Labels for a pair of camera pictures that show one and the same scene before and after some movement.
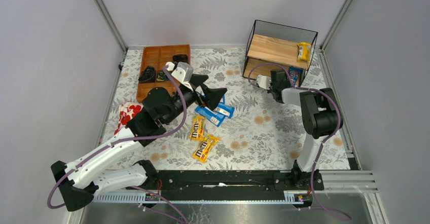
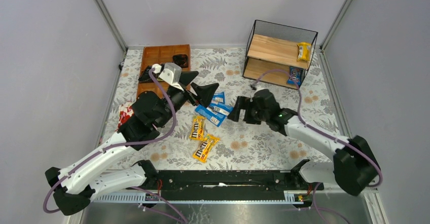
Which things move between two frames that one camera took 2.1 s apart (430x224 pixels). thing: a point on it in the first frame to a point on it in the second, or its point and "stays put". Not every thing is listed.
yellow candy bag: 303,51 stays put
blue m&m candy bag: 295,74 stays put
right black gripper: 278,82 to 244,108
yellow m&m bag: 202,152 stays put
